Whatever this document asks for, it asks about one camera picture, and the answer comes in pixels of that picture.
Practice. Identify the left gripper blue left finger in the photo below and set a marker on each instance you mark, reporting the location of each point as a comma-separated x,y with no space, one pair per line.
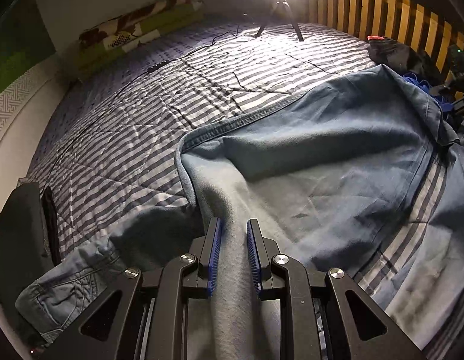
144,315

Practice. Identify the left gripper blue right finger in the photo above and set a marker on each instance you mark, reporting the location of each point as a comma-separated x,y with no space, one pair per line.
324,315

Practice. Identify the blue denim jeans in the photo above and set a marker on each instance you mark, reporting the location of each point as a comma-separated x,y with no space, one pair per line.
363,173

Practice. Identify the blue cloth item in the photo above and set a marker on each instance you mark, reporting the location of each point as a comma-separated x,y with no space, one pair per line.
443,100

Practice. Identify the black clothing pile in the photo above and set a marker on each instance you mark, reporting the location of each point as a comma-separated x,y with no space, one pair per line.
403,59

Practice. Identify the folded dark grey garment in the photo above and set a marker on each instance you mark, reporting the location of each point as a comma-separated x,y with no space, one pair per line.
28,246

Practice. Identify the striped blue white bedsheet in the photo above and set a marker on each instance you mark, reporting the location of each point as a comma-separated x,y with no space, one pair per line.
120,155

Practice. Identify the green floral folded blanket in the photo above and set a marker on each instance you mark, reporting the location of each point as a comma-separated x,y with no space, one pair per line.
99,46

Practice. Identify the wooden slatted bed rail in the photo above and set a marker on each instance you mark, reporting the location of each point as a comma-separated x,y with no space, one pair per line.
405,21

